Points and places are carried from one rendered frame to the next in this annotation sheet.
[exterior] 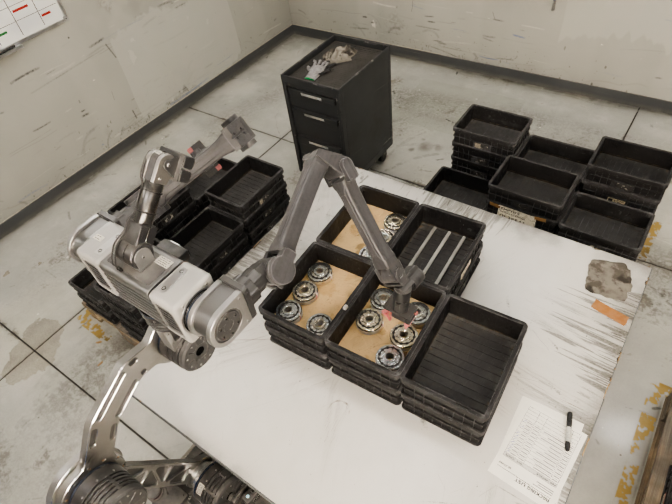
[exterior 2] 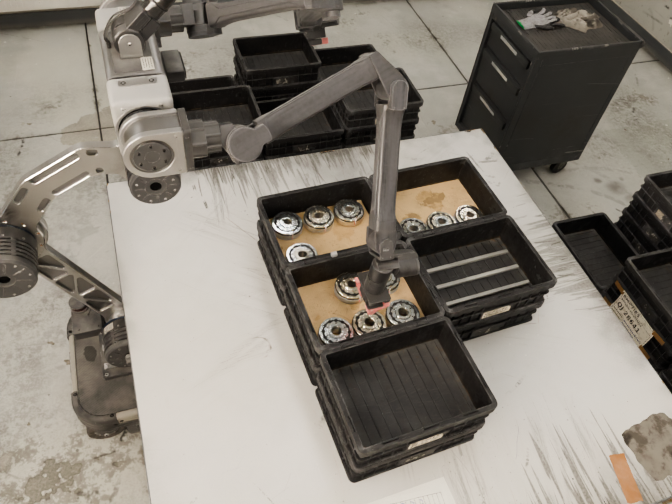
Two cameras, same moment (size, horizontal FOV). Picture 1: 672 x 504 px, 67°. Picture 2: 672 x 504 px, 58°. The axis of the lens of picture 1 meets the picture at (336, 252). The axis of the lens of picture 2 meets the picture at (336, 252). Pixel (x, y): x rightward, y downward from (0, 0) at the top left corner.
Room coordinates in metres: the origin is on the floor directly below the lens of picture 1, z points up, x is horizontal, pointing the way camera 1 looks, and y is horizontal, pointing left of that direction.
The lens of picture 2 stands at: (0.05, -0.47, 2.35)
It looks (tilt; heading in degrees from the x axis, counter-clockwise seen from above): 50 degrees down; 23
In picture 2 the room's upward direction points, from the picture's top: 9 degrees clockwise
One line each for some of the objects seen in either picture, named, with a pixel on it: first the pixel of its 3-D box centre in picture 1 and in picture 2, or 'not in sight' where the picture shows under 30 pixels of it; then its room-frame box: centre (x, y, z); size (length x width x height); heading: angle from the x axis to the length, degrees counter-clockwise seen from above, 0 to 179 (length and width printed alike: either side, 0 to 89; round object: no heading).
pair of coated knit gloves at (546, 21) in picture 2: (316, 68); (538, 18); (3.05, -0.06, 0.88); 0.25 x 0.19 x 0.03; 139
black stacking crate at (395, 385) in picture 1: (387, 325); (361, 302); (1.05, -0.14, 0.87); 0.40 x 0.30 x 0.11; 142
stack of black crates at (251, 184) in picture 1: (252, 207); (369, 124); (2.40, 0.47, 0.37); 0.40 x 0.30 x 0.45; 139
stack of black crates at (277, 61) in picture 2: (162, 226); (275, 87); (2.36, 1.04, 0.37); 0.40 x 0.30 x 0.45; 139
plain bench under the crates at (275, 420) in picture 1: (393, 366); (365, 362); (1.17, -0.18, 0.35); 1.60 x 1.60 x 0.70; 49
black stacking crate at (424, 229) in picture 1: (432, 253); (475, 272); (1.37, -0.39, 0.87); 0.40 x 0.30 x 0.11; 142
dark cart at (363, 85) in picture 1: (342, 120); (535, 96); (3.08, -0.19, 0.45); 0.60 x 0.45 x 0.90; 139
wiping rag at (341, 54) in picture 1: (340, 52); (580, 17); (3.20, -0.23, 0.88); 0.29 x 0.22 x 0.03; 139
